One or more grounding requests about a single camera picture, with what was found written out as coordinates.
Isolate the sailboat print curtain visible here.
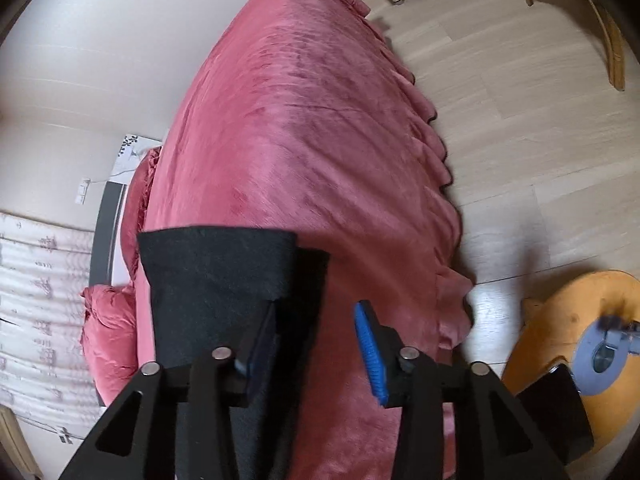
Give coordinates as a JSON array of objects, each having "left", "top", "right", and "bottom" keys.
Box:
[{"left": 0, "top": 211, "right": 110, "bottom": 442}]

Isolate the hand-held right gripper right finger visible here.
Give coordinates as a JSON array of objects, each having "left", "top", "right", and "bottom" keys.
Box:
[{"left": 354, "top": 301, "right": 573, "bottom": 480}]

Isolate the black wool cloth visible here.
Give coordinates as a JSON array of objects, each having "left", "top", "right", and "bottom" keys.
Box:
[{"left": 136, "top": 226, "right": 331, "bottom": 480}]

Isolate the grey and white headboard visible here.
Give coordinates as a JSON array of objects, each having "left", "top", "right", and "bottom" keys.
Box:
[{"left": 91, "top": 134, "right": 166, "bottom": 287}]

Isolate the pink bed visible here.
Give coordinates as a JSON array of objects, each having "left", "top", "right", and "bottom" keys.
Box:
[{"left": 131, "top": 0, "right": 476, "bottom": 480}]

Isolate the white charging cable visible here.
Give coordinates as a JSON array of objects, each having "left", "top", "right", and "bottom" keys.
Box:
[{"left": 89, "top": 147, "right": 151, "bottom": 183}]

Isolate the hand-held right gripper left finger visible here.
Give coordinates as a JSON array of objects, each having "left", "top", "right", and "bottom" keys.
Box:
[{"left": 57, "top": 300, "right": 281, "bottom": 480}]

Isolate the large pink pillow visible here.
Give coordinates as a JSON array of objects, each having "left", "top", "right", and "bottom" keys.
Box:
[{"left": 80, "top": 284, "right": 140, "bottom": 407}]

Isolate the orange wooden stool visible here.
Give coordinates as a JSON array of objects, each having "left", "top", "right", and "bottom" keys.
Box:
[{"left": 500, "top": 270, "right": 640, "bottom": 467}]

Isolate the black phone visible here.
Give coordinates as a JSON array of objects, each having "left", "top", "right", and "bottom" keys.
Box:
[{"left": 516, "top": 363, "right": 596, "bottom": 467}]

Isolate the wooden chair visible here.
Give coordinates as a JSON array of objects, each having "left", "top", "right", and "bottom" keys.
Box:
[{"left": 514, "top": 0, "right": 629, "bottom": 92}]

